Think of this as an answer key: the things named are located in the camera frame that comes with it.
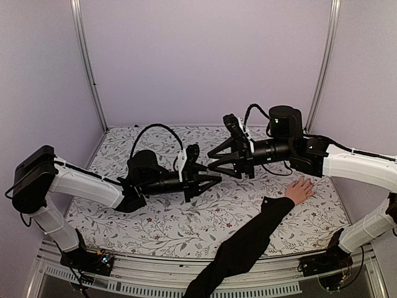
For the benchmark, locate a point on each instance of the floral patterned table mat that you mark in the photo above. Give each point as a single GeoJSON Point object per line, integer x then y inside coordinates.
{"type": "Point", "coordinates": [169, 226]}

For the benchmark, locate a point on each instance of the right aluminium frame post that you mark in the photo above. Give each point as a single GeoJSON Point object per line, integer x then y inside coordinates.
{"type": "Point", "coordinates": [324, 66]}

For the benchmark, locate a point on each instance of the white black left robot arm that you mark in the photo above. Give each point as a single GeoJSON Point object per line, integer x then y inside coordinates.
{"type": "Point", "coordinates": [43, 173]}

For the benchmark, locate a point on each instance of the person's bare hand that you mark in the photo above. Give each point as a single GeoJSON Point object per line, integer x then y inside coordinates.
{"type": "Point", "coordinates": [299, 191]}

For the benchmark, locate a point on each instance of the aluminium front rail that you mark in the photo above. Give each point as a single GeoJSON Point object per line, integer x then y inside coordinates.
{"type": "Point", "coordinates": [145, 276]}

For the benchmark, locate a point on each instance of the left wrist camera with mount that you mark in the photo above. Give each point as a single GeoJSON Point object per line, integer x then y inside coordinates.
{"type": "Point", "coordinates": [186, 161]}

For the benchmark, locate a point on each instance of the aluminium frame post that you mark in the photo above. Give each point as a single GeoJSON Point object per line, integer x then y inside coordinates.
{"type": "Point", "coordinates": [324, 66]}
{"type": "Point", "coordinates": [84, 50]}

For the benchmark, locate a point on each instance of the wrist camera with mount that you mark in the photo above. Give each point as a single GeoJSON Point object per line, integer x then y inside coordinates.
{"type": "Point", "coordinates": [186, 161]}
{"type": "Point", "coordinates": [235, 127]}

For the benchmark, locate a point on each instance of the black sleeved forearm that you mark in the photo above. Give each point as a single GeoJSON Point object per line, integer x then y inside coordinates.
{"type": "Point", "coordinates": [238, 254]}

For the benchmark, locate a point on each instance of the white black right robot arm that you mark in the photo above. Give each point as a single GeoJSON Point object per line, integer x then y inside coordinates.
{"type": "Point", "coordinates": [314, 155]}

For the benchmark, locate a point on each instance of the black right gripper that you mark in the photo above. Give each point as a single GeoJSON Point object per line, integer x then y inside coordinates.
{"type": "Point", "coordinates": [243, 158]}

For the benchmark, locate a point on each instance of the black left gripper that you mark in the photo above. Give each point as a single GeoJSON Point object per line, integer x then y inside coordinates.
{"type": "Point", "coordinates": [191, 180]}

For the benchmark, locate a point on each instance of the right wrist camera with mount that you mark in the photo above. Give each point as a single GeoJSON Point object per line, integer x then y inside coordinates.
{"type": "Point", "coordinates": [235, 127]}

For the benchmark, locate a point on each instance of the left aluminium frame post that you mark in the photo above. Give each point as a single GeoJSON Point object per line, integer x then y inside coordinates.
{"type": "Point", "coordinates": [84, 50]}

